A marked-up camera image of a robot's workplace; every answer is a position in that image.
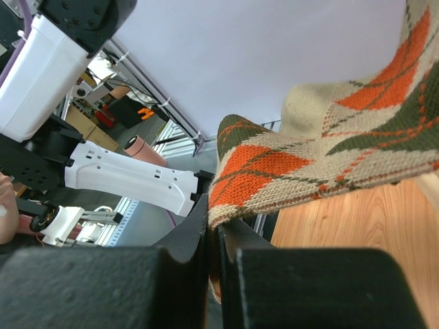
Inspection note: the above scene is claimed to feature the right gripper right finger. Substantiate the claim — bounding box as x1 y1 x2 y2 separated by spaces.
218 220 426 328

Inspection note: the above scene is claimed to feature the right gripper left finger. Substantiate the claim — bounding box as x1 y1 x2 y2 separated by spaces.
1 196 208 328

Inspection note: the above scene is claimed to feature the orange brown argyle sock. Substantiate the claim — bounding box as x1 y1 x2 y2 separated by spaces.
207 0 439 304

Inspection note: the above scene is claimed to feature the pink cylinder in background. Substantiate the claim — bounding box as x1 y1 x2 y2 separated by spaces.
123 135 167 167

